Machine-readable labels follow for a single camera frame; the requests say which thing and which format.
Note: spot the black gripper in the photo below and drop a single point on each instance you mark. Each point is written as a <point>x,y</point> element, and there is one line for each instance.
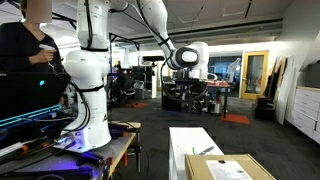
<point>197,85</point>

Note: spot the grey marker pen blue cap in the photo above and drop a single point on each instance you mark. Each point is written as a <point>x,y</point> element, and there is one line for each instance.
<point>206,150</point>

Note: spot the white handheld controller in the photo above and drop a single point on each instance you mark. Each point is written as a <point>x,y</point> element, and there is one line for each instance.
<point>46,47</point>

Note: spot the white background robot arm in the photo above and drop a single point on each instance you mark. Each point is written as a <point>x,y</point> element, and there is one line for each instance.
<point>235,65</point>

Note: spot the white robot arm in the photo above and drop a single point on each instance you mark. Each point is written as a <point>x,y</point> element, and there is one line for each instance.
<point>88,66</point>

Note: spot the black floor box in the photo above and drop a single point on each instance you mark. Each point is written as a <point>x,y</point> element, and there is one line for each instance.
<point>265,110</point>

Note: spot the brown cardboard box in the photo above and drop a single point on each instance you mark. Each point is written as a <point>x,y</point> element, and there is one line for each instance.
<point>200,168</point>

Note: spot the person's hand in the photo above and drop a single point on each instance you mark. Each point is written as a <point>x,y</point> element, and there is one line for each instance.
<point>41,56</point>

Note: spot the red topped desk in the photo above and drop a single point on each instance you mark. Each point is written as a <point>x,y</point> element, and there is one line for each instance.
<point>218,85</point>

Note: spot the dark workbench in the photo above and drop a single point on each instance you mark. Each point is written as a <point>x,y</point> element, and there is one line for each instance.
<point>173,103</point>

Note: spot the yellow framed glass door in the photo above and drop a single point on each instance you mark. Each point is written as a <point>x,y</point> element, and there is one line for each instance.
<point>243,76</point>

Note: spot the large orange floor mat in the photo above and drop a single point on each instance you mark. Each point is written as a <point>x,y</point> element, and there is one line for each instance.
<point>235,118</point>

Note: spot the white cubby shelf unit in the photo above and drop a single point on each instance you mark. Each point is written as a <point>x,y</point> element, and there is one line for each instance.
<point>183,143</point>

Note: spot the small orange floor mat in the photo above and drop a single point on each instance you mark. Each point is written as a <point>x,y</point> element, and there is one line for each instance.
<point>137,105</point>

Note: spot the black office chair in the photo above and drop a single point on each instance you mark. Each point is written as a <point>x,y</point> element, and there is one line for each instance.
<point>125,86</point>

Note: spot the white leaning board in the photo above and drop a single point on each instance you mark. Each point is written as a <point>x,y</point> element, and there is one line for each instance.
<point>286,93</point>

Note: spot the white printed paper label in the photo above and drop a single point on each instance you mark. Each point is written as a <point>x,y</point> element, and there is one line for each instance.
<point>226,170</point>

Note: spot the wood edged robot table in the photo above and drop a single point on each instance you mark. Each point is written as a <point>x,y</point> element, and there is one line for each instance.
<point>125,145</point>

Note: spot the orange clamp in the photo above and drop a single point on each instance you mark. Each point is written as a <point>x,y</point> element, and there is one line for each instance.
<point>125,159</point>

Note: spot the white drawer cabinet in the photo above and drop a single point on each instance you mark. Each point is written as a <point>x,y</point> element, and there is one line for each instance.
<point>305,106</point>

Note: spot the black laptop screen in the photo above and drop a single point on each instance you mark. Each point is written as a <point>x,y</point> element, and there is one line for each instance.
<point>26,93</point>

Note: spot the person in black shirt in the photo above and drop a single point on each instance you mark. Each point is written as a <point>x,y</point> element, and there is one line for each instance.
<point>16,43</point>

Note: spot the white post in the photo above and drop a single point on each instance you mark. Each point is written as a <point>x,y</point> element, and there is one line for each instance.
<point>154,83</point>

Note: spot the black camera bar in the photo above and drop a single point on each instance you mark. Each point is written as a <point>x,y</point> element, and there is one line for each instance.
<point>153,58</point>

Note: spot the blue lit metal rail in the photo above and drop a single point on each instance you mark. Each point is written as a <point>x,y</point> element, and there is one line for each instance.
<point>33,115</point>

